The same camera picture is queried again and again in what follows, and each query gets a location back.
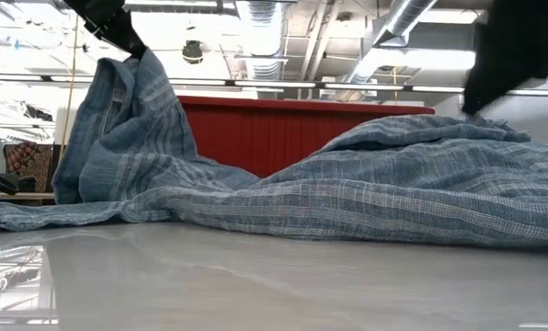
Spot colourful patterned cloth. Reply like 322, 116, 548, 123
3, 141, 54, 194

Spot grey striped garment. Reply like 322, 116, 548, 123
0, 48, 548, 249

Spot ribbed silver ceiling duct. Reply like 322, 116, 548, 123
234, 0, 288, 82

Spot yellow hanging cable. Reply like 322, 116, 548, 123
56, 13, 81, 165

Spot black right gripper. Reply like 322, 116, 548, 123
460, 0, 548, 116

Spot red plastic laundry bin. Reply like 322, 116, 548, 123
177, 95, 436, 179

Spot black ceiling dome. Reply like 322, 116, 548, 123
181, 40, 205, 64

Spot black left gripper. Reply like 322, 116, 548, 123
62, 0, 149, 60

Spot black box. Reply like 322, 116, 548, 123
47, 143, 68, 194

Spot ceiling light strip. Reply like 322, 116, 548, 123
48, 74, 96, 85
410, 85, 467, 95
234, 80, 317, 89
506, 88, 548, 98
167, 77, 229, 87
323, 82, 406, 92
0, 72, 44, 83

